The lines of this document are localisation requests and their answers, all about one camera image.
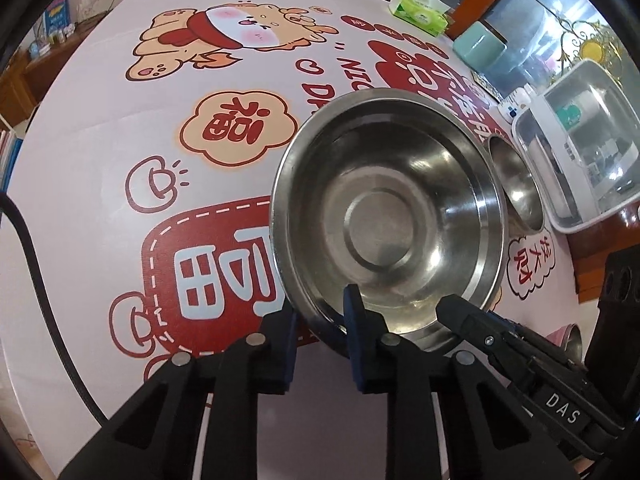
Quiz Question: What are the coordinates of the white countertop sterilizer appliance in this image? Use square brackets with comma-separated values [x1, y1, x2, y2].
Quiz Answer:
[512, 60, 640, 233]

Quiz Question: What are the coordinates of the green tissue pack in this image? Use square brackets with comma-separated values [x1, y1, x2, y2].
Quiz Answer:
[389, 0, 451, 37]

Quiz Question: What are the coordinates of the large stainless steel bowl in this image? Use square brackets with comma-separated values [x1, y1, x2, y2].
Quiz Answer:
[269, 89, 508, 358]

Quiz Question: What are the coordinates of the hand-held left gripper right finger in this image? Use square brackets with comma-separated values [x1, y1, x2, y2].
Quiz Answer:
[342, 284, 581, 480]

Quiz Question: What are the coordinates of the teal box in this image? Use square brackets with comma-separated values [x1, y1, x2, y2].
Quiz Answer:
[453, 22, 508, 78]

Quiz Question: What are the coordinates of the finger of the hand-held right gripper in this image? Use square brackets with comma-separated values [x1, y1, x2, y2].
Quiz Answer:
[487, 311, 582, 369]
[435, 295, 539, 382]

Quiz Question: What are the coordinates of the black cable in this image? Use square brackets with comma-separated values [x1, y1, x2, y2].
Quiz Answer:
[0, 195, 108, 423]

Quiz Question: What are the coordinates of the small stainless steel bowl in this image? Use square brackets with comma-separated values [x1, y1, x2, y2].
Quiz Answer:
[487, 135, 546, 233]

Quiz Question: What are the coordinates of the small white bottle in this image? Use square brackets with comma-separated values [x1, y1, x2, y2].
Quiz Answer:
[500, 87, 536, 121]

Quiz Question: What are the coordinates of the blue book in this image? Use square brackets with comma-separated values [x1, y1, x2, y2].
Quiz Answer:
[42, 0, 71, 31]

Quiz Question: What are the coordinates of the printed pink tablecloth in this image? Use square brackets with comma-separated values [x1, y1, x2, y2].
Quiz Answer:
[0, 0, 576, 480]

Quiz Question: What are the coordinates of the wooden sideboard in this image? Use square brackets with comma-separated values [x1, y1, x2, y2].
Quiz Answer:
[565, 200, 640, 301]

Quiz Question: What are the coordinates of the pink bowl with steel lining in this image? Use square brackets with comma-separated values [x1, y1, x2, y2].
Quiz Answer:
[545, 325, 583, 361]

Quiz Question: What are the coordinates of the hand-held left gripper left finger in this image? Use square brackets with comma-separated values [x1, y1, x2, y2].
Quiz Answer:
[57, 305, 301, 480]

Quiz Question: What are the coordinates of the wooden cabinet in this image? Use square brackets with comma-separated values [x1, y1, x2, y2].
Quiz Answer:
[0, 50, 51, 126]

